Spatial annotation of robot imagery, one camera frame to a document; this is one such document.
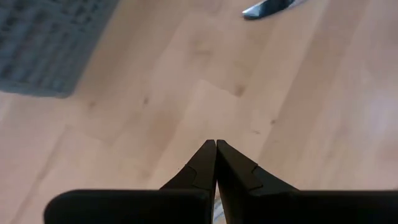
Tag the silver table knife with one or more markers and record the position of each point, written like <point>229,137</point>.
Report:
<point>267,8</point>

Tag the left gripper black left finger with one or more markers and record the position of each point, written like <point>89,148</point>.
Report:
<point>140,208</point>

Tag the grey plastic silverware basket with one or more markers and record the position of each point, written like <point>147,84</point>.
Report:
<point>46,46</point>

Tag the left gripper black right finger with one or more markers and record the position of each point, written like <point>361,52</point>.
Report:
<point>280,208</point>

